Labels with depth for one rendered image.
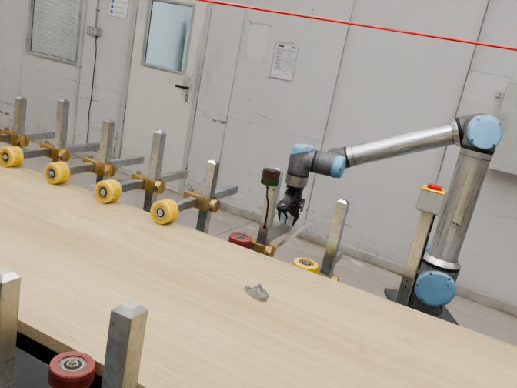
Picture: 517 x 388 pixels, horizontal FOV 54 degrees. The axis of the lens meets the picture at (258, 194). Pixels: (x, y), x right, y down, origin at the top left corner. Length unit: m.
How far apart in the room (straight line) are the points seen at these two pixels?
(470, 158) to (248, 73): 3.13
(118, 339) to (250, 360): 0.44
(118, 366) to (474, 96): 3.71
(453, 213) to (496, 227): 2.23
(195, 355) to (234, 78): 3.99
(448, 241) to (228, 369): 1.20
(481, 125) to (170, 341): 1.33
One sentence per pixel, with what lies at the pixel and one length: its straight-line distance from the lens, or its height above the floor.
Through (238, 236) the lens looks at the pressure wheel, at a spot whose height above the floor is 0.90.
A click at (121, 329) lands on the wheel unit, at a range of 0.71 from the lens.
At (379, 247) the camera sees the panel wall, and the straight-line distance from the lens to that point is 4.45.
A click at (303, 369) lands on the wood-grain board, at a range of 1.13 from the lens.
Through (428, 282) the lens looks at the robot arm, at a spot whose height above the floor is 0.81.
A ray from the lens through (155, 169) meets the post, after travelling 2.00.
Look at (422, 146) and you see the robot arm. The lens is 2.13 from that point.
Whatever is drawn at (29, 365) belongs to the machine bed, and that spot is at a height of 0.78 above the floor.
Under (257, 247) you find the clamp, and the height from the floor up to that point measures 0.86.
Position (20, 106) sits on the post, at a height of 1.10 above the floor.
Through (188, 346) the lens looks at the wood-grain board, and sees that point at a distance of 1.12.
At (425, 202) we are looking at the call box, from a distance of 1.60.
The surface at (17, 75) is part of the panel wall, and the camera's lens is 7.05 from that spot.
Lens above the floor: 1.50
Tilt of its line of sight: 15 degrees down
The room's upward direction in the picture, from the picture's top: 11 degrees clockwise
